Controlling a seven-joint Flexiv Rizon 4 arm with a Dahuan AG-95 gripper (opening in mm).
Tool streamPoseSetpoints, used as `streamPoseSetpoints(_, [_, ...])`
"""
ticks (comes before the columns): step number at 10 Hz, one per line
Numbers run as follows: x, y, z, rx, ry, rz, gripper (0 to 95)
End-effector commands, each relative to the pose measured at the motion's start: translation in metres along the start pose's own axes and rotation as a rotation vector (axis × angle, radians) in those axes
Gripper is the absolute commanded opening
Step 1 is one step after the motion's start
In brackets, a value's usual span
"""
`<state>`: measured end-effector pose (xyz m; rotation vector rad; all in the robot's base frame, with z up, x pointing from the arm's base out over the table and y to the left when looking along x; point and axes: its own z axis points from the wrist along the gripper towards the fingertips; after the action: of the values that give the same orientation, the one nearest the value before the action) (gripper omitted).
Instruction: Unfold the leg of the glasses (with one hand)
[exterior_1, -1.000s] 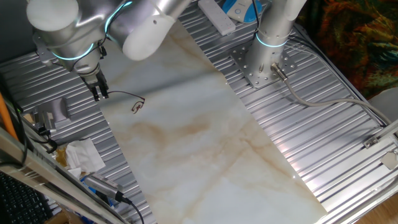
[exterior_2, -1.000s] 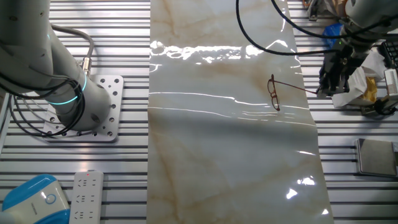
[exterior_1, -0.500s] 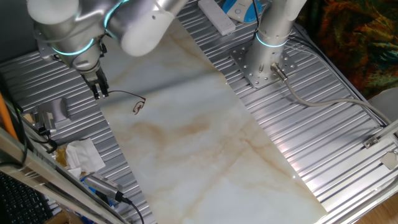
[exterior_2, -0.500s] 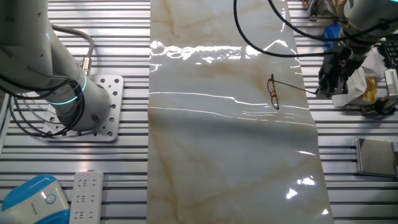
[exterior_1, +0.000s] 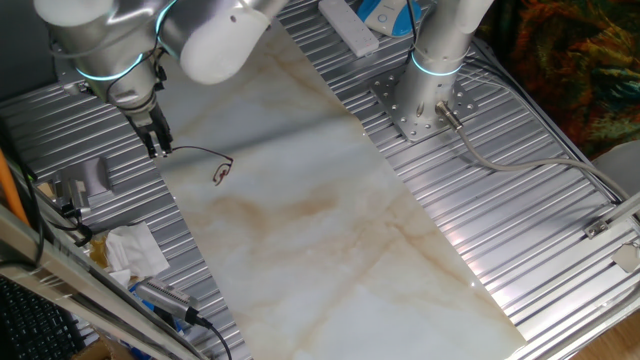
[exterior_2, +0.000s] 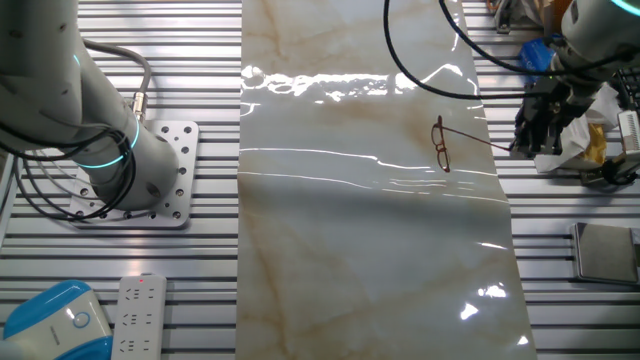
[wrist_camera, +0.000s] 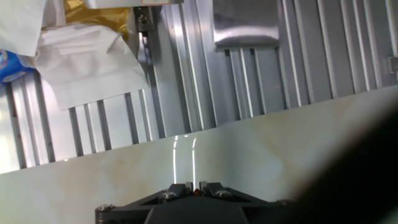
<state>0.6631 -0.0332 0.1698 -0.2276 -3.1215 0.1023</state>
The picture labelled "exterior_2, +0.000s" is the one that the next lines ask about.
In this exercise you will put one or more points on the brown cardboard box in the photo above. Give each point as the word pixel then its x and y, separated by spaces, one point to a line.
pixel 555 12

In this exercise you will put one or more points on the black keyboard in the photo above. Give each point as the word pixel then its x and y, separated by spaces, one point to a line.
pixel 631 85

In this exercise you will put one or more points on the yellow plastic bag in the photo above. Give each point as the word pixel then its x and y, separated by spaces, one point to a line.
pixel 597 145

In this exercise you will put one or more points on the brown frame glasses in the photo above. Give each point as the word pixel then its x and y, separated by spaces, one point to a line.
pixel 440 148

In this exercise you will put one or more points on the marble pattern table mat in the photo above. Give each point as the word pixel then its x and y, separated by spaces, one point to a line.
pixel 350 250

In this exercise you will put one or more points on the crumpled white tissue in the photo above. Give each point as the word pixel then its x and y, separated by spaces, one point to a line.
pixel 607 107

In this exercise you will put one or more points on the square steel plate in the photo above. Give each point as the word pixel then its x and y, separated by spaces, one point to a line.
pixel 605 252

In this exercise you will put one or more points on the grey metal bracket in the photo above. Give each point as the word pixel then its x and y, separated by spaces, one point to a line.
pixel 504 17

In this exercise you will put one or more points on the black round knob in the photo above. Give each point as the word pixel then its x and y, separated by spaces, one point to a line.
pixel 617 172

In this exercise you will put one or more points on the white tissue sheet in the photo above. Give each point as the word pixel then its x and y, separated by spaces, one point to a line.
pixel 570 150

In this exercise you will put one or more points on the grey vented box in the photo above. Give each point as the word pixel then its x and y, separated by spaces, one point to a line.
pixel 631 132

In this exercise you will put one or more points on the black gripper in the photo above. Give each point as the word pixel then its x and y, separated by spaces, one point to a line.
pixel 550 132

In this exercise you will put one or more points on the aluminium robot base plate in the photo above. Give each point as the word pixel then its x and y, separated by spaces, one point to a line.
pixel 182 150

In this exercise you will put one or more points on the metal corner bracket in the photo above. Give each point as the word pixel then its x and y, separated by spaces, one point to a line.
pixel 592 177

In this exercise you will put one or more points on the blue and white device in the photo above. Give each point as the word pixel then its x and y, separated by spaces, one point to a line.
pixel 50 325

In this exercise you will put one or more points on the white power strip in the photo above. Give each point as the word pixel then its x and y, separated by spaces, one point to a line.
pixel 137 320

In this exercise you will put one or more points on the blue tissue pack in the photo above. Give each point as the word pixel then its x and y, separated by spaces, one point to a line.
pixel 535 55

